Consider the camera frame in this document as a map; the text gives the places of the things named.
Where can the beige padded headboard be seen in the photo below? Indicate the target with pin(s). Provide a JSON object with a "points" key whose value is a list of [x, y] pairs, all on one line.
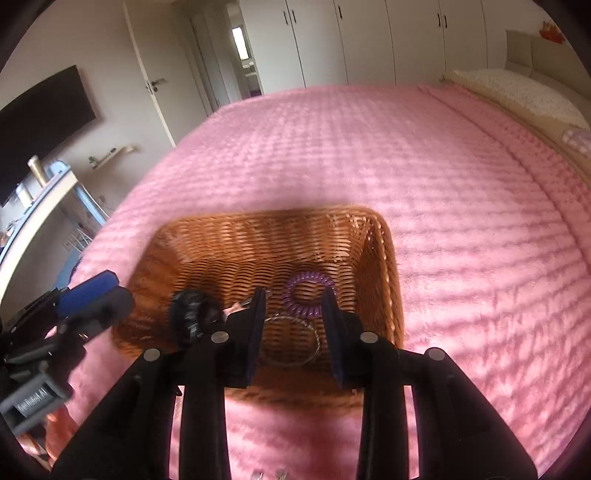
{"points": [[545, 60]]}

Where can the pink fluffy blanket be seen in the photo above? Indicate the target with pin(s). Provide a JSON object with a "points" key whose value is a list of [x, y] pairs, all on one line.
{"points": [[369, 161]]}

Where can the black scrunchie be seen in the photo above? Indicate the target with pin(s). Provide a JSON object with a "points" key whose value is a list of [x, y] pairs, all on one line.
{"points": [[189, 309]]}

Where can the dotted white pillow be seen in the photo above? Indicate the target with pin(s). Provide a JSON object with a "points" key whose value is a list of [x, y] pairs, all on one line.
{"points": [[517, 92]]}

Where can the light blue chair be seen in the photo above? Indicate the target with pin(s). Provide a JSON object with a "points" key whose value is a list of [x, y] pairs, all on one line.
{"points": [[90, 203]]}

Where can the black wall television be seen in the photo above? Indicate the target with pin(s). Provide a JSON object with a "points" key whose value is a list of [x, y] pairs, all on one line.
{"points": [[37, 129]]}

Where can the gold bottle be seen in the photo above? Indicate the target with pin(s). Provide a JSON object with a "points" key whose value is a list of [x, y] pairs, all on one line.
{"points": [[38, 171]]}

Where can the brown wicker basket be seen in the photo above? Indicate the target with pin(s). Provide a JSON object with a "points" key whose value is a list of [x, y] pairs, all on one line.
{"points": [[258, 249]]}

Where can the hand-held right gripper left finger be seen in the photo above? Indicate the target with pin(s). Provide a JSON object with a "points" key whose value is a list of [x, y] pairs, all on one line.
{"points": [[256, 332]]}

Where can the small wall shelf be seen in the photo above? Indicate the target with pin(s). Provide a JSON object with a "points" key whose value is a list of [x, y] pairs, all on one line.
{"points": [[113, 154]]}

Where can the clear plastic pouch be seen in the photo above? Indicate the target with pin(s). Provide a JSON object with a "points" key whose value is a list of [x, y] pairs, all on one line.
{"points": [[578, 141]]}

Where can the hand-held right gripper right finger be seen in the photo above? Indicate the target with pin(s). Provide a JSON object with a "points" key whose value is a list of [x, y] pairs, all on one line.
{"points": [[333, 344]]}

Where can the pink hair clip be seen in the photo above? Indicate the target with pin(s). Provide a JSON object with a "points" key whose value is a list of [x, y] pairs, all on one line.
{"points": [[233, 310]]}

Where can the white room door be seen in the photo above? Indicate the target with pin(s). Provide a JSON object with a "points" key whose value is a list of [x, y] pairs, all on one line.
{"points": [[157, 55]]}

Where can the white wardrobe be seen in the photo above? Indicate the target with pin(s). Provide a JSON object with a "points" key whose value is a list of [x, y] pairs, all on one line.
{"points": [[369, 37]]}

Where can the orange toy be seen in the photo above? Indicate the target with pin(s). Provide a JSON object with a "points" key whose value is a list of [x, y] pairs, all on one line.
{"points": [[550, 33]]}

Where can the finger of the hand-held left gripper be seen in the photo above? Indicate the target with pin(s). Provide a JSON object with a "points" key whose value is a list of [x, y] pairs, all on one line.
{"points": [[87, 291]]}

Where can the white desk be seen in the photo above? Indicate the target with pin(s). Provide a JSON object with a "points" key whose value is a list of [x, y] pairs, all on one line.
{"points": [[41, 207]]}

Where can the beige bed sheet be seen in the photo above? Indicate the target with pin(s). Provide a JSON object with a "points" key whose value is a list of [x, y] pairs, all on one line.
{"points": [[531, 127]]}

